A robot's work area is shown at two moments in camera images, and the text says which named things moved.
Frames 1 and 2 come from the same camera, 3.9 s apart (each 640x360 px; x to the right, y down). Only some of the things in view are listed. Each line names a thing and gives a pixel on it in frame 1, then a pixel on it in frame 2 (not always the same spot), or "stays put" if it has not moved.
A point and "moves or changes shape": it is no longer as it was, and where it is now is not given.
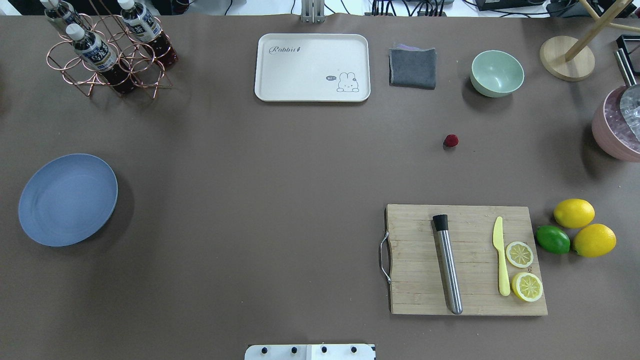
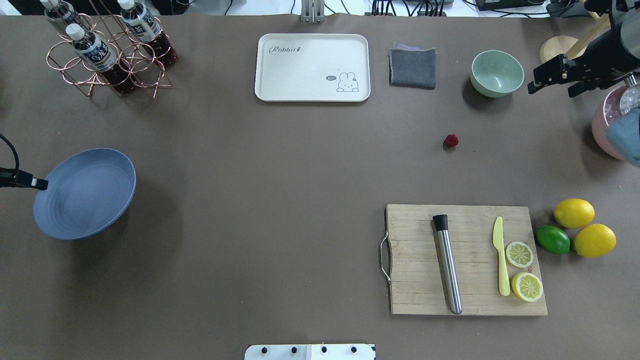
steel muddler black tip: (440, 225) stays put
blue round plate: (67, 199) moves or changes shape
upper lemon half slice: (519, 254) stays put
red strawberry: (451, 140) stays put
